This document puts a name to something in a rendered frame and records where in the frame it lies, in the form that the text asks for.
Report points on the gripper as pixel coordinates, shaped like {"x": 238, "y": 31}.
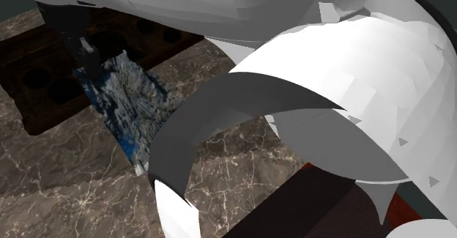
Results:
{"x": 66, "y": 21}

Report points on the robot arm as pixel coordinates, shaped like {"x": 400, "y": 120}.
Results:
{"x": 360, "y": 69}

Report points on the dark brown wooden holed tray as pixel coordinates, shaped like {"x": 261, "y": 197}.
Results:
{"x": 32, "y": 51}

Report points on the blue white patterned book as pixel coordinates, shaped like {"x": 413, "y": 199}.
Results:
{"x": 132, "y": 101}

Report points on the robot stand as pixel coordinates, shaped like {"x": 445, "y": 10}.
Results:
{"x": 303, "y": 208}

